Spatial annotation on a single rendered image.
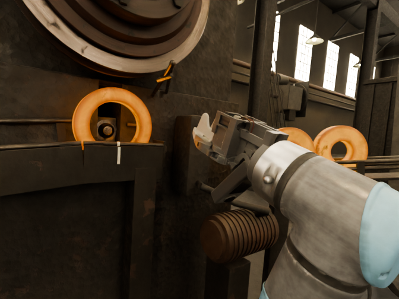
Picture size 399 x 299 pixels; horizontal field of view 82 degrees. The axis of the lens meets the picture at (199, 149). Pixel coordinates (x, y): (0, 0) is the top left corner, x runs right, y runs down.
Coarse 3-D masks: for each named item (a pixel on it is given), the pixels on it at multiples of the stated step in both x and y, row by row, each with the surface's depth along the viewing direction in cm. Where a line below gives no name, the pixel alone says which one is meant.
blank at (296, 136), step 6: (288, 132) 68; (294, 132) 68; (300, 132) 68; (288, 138) 68; (294, 138) 68; (300, 138) 68; (306, 138) 68; (300, 144) 69; (306, 144) 69; (312, 144) 69; (312, 150) 69
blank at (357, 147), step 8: (328, 128) 70; (336, 128) 68; (344, 128) 68; (352, 128) 68; (320, 136) 69; (328, 136) 68; (336, 136) 68; (344, 136) 68; (352, 136) 68; (360, 136) 68; (320, 144) 69; (328, 144) 69; (352, 144) 69; (360, 144) 69; (320, 152) 69; (328, 152) 69; (352, 152) 69; (360, 152) 69
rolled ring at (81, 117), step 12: (96, 96) 53; (108, 96) 55; (120, 96) 56; (132, 96) 58; (84, 108) 52; (96, 108) 54; (132, 108) 58; (144, 108) 60; (72, 120) 53; (84, 120) 52; (144, 120) 60; (84, 132) 53; (144, 132) 61
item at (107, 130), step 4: (104, 124) 64; (108, 124) 65; (100, 128) 63; (104, 128) 63; (108, 128) 64; (112, 128) 65; (100, 132) 64; (104, 132) 63; (108, 132) 64; (112, 132) 65; (104, 136) 64; (108, 136) 65
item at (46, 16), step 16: (32, 0) 43; (208, 0) 65; (32, 16) 48; (48, 16) 45; (48, 32) 49; (64, 32) 46; (192, 32) 63; (80, 48) 48; (96, 48) 50; (176, 48) 61; (192, 48) 64; (96, 64) 55; (112, 64) 52; (128, 64) 54; (144, 64) 56; (160, 64) 59
